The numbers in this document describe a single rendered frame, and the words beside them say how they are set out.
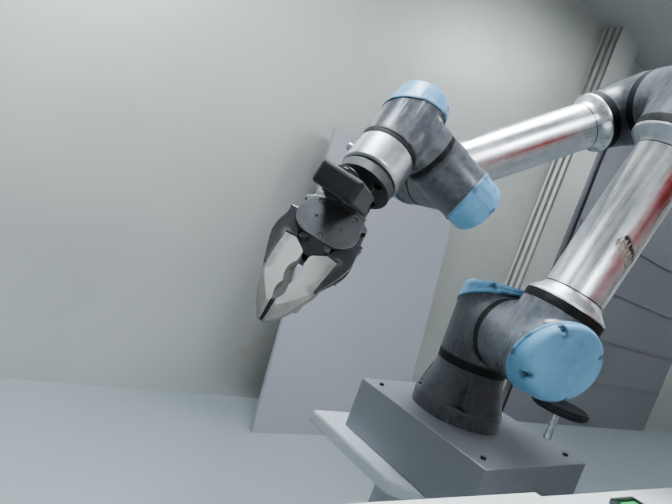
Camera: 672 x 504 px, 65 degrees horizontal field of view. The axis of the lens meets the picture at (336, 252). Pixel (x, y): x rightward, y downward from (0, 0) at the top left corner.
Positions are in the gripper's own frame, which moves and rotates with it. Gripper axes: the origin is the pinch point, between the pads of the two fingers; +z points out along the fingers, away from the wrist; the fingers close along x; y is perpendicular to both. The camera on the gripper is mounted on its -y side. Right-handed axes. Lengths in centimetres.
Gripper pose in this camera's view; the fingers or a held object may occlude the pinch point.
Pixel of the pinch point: (268, 306)
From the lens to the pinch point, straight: 51.9
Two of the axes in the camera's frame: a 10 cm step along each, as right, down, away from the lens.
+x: -8.4, -5.2, 1.2
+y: -1.4, 4.4, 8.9
